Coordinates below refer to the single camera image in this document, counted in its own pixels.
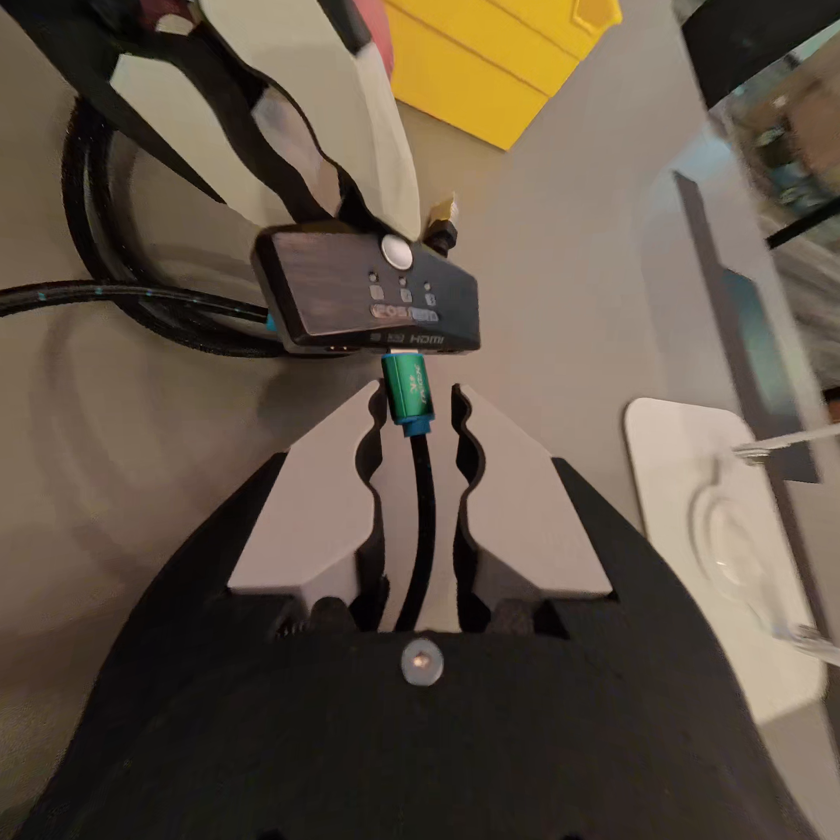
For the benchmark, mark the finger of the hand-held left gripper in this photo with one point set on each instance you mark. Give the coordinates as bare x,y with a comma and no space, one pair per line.
170,105
295,46

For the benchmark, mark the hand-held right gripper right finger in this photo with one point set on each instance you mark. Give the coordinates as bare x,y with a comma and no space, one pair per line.
538,531

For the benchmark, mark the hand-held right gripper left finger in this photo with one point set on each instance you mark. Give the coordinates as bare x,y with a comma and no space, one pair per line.
302,525

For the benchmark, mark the yellow plastic bin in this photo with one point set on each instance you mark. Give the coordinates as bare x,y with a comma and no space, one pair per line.
492,59

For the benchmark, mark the dark grey hdmi switch box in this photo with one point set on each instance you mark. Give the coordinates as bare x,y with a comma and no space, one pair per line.
328,282

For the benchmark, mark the person's left hand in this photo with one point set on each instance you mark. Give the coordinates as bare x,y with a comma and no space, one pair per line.
377,33

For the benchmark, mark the black high-back office chair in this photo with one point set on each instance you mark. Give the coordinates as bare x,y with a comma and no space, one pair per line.
735,46

